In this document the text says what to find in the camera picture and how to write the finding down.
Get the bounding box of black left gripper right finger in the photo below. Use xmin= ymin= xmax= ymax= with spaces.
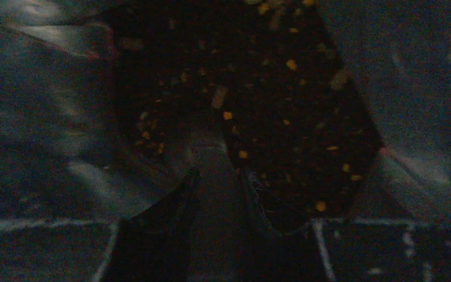
xmin=243 ymin=171 xmax=451 ymax=282

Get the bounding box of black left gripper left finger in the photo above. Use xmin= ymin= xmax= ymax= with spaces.
xmin=0 ymin=171 xmax=201 ymax=282

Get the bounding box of clear plastic scoop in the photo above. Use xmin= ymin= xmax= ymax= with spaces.
xmin=124 ymin=128 xmax=257 ymax=282

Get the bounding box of pink blue pet food bag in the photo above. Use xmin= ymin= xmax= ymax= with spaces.
xmin=0 ymin=1 xmax=451 ymax=225

